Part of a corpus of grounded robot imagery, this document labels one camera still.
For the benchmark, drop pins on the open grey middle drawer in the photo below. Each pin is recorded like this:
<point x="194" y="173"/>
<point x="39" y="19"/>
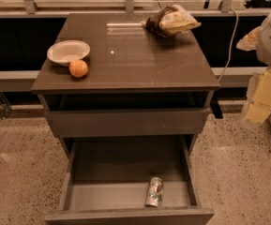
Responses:
<point x="107" y="180"/>

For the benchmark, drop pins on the white bowl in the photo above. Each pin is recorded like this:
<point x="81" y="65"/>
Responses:
<point x="64" y="52"/>

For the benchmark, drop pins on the brown yellow chip bag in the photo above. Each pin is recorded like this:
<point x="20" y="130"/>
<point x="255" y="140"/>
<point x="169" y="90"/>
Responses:
<point x="170" y="22"/>

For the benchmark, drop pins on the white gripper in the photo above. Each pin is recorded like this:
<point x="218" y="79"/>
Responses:
<point x="258" y="39"/>

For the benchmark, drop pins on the silver green 7up can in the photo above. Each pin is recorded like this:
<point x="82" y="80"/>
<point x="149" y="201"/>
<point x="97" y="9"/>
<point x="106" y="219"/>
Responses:
<point x="155" y="192"/>

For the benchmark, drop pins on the metal window railing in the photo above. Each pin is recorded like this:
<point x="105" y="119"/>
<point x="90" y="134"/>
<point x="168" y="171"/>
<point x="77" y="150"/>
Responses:
<point x="110" y="3"/>

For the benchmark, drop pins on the orange fruit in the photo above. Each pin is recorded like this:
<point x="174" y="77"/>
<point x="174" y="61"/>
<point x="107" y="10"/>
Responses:
<point x="78" y="68"/>

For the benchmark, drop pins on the grey drawer cabinet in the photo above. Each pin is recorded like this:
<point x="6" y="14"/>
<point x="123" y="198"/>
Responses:
<point x="129" y="69"/>

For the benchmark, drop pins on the closed grey top drawer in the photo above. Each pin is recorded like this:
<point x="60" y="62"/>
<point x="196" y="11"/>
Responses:
<point x="72" y="124"/>

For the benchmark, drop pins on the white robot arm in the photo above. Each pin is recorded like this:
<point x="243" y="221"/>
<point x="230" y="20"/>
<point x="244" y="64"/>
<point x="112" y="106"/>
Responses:
<point x="258" y="105"/>

